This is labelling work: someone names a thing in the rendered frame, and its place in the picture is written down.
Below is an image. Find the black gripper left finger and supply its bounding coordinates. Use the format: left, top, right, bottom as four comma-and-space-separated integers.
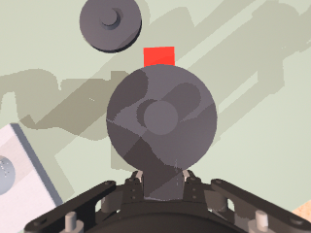
24, 171, 148, 233

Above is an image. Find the red kettle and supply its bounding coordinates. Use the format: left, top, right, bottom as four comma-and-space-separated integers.
106, 47, 218, 201

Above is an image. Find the black round disk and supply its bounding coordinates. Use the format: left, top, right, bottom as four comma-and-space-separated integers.
79, 0, 142, 53

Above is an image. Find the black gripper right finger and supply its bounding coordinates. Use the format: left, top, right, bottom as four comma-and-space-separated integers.
180, 170, 311, 233

